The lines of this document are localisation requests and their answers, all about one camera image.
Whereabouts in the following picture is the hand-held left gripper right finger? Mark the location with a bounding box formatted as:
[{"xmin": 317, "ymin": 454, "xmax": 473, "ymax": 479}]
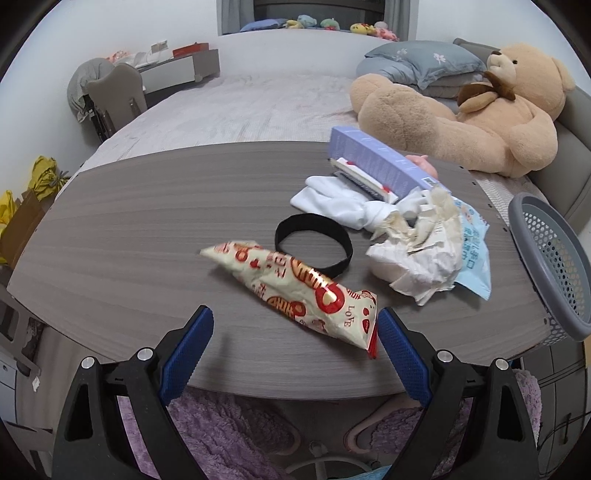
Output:
[{"xmin": 376, "ymin": 307, "xmax": 541, "ymax": 480}]

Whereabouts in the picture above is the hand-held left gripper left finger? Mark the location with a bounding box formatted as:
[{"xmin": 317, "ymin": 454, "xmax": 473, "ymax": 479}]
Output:
[{"xmin": 52, "ymin": 305, "xmax": 215, "ymax": 480}]

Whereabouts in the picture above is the white paper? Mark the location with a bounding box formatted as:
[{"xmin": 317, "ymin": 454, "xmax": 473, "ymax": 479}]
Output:
[{"xmin": 367, "ymin": 189, "xmax": 465, "ymax": 306}]

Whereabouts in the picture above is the black elastic headband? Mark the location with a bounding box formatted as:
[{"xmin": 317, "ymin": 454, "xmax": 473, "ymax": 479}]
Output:
[{"xmin": 274, "ymin": 213, "xmax": 355, "ymax": 279}]

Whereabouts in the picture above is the cream red snack packet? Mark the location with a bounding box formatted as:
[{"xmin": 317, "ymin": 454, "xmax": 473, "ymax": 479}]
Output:
[{"xmin": 200, "ymin": 240, "xmax": 380, "ymax": 360}]

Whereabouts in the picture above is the light blue wipes packet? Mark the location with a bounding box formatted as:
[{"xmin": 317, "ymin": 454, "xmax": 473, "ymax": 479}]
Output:
[{"xmin": 450, "ymin": 196, "xmax": 492, "ymax": 301}]

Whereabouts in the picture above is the white cloth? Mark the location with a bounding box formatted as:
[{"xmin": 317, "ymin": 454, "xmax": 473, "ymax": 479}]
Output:
[{"xmin": 290, "ymin": 175, "xmax": 402, "ymax": 232}]

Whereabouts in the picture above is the small white red box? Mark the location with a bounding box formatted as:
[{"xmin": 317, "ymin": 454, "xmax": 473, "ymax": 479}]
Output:
[{"xmin": 329, "ymin": 157, "xmax": 400, "ymax": 204}]

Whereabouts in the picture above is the grey perforated plastic basket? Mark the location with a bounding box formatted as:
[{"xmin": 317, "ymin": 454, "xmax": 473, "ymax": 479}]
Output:
[{"xmin": 508, "ymin": 192, "xmax": 591, "ymax": 342}]

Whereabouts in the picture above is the purple carton box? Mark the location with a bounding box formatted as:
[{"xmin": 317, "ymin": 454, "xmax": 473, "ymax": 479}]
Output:
[{"xmin": 329, "ymin": 126, "xmax": 439, "ymax": 200}]

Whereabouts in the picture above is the grey swivel chair base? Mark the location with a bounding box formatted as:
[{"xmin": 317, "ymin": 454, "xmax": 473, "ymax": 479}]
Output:
[{"xmin": 285, "ymin": 440, "xmax": 376, "ymax": 477}]

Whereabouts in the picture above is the pink pig toy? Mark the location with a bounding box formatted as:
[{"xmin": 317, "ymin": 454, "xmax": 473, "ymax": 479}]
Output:
[{"xmin": 406, "ymin": 154, "xmax": 435, "ymax": 174}]

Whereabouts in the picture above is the yellow bag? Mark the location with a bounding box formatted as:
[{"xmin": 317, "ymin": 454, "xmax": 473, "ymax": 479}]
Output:
[
  {"xmin": 28, "ymin": 156, "xmax": 71, "ymax": 202},
  {"xmin": 0, "ymin": 189, "xmax": 21, "ymax": 265}
]

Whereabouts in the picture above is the large tan teddy bear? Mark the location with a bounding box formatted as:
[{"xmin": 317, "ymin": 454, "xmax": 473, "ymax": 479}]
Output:
[{"xmin": 348, "ymin": 42, "xmax": 577, "ymax": 180}]

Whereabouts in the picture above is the bed with light sheet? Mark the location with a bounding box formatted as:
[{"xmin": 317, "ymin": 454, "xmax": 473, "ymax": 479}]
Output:
[{"xmin": 69, "ymin": 30, "xmax": 555, "ymax": 213}]

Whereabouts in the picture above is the grey chair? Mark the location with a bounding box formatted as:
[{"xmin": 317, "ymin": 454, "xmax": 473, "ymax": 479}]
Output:
[{"xmin": 88, "ymin": 62, "xmax": 148, "ymax": 141}]

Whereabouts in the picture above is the grey upholstered headboard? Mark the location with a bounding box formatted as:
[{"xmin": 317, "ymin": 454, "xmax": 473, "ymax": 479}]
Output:
[{"xmin": 452, "ymin": 38, "xmax": 591, "ymax": 227}]

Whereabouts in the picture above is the folded blue-grey quilt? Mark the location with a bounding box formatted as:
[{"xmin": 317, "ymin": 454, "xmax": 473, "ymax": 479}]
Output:
[{"xmin": 355, "ymin": 58, "xmax": 469, "ymax": 100}]

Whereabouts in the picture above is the white grey cabinet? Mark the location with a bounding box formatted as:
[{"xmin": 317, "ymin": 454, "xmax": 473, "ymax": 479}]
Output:
[{"xmin": 136, "ymin": 48, "xmax": 221, "ymax": 93}]

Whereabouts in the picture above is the grey garment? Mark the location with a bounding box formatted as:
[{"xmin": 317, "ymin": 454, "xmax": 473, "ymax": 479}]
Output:
[{"xmin": 67, "ymin": 58, "xmax": 116, "ymax": 123}]

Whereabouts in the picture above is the blue-grey flower pillow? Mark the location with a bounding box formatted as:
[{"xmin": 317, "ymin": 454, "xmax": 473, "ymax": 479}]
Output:
[{"xmin": 364, "ymin": 39, "xmax": 494, "ymax": 90}]

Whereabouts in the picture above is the pink plush toy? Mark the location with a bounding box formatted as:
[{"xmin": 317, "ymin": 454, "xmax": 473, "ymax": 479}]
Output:
[{"xmin": 372, "ymin": 21, "xmax": 400, "ymax": 42}]

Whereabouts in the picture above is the grey curtain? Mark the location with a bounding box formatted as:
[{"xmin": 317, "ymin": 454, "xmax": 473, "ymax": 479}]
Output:
[
  {"xmin": 217, "ymin": 0, "xmax": 256, "ymax": 36},
  {"xmin": 383, "ymin": 0, "xmax": 419, "ymax": 42}
]

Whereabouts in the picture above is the blue cushion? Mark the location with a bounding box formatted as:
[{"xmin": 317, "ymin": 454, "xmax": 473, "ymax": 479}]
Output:
[{"xmin": 240, "ymin": 18, "xmax": 288, "ymax": 33}]

